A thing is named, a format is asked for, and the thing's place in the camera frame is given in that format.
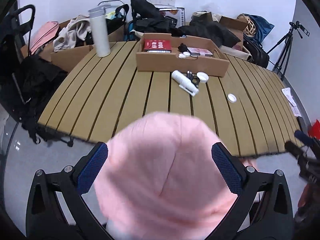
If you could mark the large white round lid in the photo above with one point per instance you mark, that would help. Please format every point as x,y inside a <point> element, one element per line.
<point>203,77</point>

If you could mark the white paper receipt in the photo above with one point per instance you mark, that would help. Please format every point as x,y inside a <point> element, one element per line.
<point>292,103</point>

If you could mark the shallow cardboard tray box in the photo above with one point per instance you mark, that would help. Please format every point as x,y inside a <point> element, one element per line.
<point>159,53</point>

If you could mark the pink printed pouch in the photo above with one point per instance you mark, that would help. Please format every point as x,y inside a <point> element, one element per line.
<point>195,52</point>

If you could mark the white thermos bottle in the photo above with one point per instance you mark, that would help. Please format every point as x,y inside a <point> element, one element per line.
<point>99,30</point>

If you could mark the red object at right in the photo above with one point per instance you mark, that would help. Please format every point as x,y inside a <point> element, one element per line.
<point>314,130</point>

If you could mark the red printed box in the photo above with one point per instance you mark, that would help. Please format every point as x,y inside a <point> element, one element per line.
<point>157,46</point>

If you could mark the black clothes pile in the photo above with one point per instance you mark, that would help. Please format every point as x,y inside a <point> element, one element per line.
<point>151,20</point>

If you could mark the small white round jar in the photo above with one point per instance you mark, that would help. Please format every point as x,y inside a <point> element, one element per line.
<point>231,98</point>

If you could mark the pink hooded garment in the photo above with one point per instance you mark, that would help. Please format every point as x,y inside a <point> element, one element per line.
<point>160,182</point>

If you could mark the cardboard box right background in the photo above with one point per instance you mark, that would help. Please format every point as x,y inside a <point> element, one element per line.
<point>237,27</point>

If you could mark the pink backpack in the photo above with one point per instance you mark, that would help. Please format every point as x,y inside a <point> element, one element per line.
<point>44,35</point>

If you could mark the beige clothes pile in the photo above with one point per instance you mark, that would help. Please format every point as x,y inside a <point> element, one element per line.
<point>76,29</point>

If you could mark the white spray bottle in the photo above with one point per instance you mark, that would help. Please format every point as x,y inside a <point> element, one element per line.
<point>184,83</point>

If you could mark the blue bag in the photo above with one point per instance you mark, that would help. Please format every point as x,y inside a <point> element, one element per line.
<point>263,27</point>

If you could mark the black folded stroller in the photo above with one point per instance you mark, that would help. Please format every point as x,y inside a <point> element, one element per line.
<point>27,83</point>

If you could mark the slatted folding table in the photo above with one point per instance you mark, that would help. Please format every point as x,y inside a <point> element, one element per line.
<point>101,96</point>

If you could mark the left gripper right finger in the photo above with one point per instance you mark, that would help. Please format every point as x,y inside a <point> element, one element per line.
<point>262,209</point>

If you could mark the wicker ball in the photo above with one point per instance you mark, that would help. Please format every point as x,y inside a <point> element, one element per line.
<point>250,30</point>

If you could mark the person's right hand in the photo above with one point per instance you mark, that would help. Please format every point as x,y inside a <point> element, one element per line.
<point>310,195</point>

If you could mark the camera tripod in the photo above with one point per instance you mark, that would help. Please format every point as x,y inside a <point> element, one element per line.
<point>283,60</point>

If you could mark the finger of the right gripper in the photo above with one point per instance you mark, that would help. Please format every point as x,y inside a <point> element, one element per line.
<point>306,140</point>
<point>292,148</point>

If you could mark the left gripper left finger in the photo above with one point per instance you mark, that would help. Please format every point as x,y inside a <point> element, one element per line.
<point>56,208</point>

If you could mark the large cardboard box left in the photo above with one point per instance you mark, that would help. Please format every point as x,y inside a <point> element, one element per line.
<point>69,58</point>

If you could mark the wall socket strip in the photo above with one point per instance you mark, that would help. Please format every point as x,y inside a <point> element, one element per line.
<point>168,3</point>

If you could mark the white printed appliance box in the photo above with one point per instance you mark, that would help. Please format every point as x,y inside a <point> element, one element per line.
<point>176,15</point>

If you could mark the black cloth pouch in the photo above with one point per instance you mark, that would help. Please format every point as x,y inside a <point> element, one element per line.
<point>183,48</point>

